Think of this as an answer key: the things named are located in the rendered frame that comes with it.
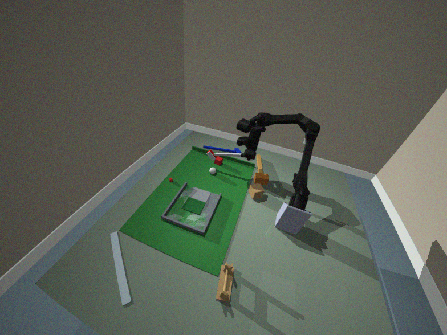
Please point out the green flat mat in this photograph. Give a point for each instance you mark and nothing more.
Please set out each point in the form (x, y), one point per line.
(207, 251)

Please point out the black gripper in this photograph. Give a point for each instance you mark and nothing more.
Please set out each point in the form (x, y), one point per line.
(250, 152)

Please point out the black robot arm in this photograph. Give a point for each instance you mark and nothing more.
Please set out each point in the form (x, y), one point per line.
(299, 198)

